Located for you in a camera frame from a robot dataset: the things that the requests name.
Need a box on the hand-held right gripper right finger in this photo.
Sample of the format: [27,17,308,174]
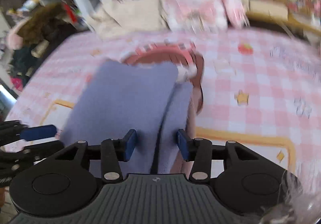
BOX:
[177,129,274,184]

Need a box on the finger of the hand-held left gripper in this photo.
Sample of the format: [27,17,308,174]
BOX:
[0,120,57,147]
[0,140,65,164]

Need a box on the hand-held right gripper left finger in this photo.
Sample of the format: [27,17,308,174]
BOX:
[38,129,137,184]

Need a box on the purple and mauve sweater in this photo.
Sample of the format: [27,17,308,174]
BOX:
[59,41,205,175]

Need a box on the dark green cloth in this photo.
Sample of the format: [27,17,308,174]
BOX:
[10,46,41,79]

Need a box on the pink checkered table mat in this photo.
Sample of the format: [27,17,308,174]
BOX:
[4,26,321,189]

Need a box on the pink fluffy cloth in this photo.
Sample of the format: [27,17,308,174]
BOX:
[6,22,25,50]

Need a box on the olive green cloth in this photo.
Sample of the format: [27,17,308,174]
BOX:
[19,3,73,45]

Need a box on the cream garment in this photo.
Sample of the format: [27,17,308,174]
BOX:
[91,0,167,39]

